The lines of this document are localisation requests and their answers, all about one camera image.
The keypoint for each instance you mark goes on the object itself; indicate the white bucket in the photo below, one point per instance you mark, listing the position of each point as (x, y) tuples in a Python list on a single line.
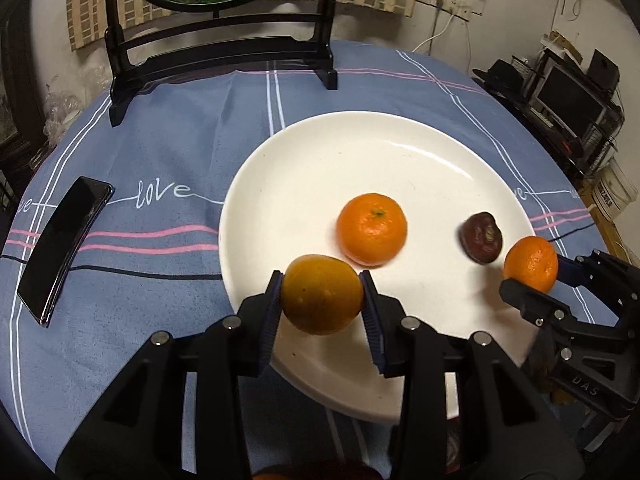
[(612, 190)]

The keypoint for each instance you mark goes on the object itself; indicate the computer monitor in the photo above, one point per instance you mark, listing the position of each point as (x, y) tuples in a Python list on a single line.
[(570, 97)]

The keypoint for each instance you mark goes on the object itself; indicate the round fish screen black stand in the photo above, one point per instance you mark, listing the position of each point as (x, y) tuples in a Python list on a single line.
[(220, 45)]

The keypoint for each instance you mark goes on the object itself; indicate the white wall socket strip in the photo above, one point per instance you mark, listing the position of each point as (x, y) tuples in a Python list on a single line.
[(455, 7)]

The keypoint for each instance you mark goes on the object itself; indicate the black speaker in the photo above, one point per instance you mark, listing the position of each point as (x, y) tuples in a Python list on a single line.
[(604, 70)]

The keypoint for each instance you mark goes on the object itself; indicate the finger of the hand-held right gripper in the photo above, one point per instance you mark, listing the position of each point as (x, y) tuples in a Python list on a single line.
[(570, 271), (530, 305)]

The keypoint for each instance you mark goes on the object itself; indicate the dark wrinkled passion fruit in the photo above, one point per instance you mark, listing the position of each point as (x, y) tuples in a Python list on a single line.
[(481, 237)]

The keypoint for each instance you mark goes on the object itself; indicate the clear plastic bag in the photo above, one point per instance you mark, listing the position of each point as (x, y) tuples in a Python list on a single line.
[(60, 115)]

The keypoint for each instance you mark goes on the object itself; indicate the small orange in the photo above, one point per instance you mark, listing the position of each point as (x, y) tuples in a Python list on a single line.
[(531, 264)]

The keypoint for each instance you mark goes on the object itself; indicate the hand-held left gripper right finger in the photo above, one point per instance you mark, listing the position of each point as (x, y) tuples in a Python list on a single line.
[(372, 322)]

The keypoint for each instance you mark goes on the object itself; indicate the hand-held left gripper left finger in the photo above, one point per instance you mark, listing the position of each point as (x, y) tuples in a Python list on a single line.
[(267, 317)]

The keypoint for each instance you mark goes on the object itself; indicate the black hat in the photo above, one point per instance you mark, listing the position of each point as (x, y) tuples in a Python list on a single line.
[(500, 77)]

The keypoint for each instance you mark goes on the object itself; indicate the blue striped tablecloth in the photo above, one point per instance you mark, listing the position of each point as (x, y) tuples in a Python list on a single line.
[(165, 160)]

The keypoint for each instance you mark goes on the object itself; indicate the dark wooden framed panel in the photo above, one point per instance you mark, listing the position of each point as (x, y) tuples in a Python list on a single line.
[(17, 95)]

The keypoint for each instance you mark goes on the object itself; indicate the black smartphone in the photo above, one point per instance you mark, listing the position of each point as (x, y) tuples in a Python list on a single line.
[(62, 250)]

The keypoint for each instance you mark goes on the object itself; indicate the yellow-green orange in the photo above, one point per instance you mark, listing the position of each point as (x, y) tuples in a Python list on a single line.
[(321, 294)]

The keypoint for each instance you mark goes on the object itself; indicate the white plate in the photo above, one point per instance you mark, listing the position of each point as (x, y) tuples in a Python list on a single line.
[(320, 170)]

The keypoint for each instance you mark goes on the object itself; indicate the large orange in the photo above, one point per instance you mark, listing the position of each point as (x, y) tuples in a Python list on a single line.
[(371, 229)]

